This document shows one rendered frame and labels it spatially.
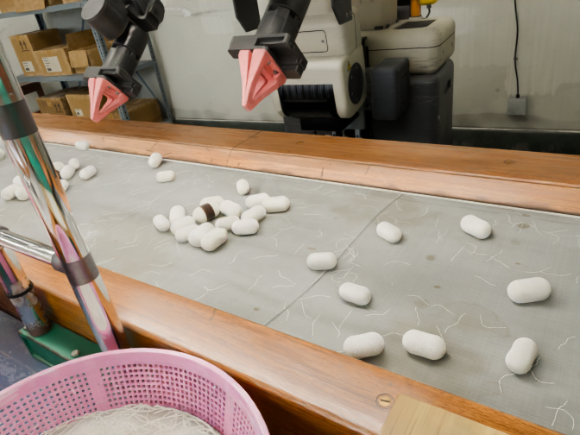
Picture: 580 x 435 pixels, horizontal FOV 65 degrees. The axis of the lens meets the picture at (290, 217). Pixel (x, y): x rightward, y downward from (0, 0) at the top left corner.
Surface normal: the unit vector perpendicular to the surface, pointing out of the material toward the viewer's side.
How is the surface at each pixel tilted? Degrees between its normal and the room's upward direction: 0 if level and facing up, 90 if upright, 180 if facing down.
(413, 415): 0
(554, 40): 90
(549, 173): 0
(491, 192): 45
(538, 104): 89
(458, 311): 0
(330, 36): 98
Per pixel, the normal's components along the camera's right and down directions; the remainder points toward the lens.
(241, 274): -0.14, -0.87
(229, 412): -0.73, 0.14
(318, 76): -0.45, 0.61
